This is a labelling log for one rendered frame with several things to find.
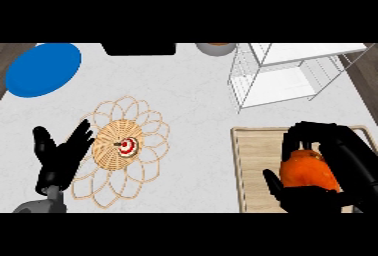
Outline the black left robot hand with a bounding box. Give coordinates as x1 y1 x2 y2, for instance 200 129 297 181
32 118 96 197

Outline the blue round plate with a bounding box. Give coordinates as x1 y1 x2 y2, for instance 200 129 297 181
5 43 83 99

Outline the white wire tiered shelf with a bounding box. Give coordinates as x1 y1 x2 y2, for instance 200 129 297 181
226 43 377 115

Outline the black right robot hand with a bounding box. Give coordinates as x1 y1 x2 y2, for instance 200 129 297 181
262 120 378 214

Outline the orange squash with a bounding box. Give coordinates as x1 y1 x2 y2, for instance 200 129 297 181
278 149 343 193

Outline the pale wooden tray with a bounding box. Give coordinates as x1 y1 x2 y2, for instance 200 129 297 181
231 125 378 214

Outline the black appliance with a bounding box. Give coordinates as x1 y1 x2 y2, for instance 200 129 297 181
101 43 178 57

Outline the grey bowl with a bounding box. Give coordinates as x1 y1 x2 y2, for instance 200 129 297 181
195 43 238 57

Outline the red and white cupcake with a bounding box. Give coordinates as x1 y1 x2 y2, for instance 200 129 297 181
114 137 141 158

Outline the wicker flower-shaped placemat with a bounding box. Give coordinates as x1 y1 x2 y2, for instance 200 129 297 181
65 95 172 210

